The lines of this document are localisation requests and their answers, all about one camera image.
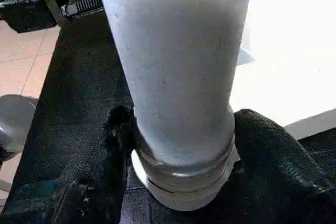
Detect white plastic table leg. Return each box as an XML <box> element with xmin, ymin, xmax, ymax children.
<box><xmin>93</xmin><ymin>0</ymin><xmax>255</xmax><ymax>192</ymax></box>

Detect black work mat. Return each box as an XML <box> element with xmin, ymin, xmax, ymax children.
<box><xmin>0</xmin><ymin>8</ymin><xmax>336</xmax><ymax>224</ymax></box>

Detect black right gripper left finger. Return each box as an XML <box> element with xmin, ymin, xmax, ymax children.
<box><xmin>0</xmin><ymin>105</ymin><xmax>136</xmax><ymax>224</ymax></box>

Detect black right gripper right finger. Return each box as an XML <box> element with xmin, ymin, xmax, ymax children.
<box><xmin>217</xmin><ymin>108</ymin><xmax>336</xmax><ymax>224</ymax></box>

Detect white plastic table top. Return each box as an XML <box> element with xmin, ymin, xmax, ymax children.
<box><xmin>130</xmin><ymin>0</ymin><xmax>336</xmax><ymax>212</ymax></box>

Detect grey rounded robot body shell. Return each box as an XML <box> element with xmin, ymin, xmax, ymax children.
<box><xmin>0</xmin><ymin>94</ymin><xmax>38</xmax><ymax>154</ymax></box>

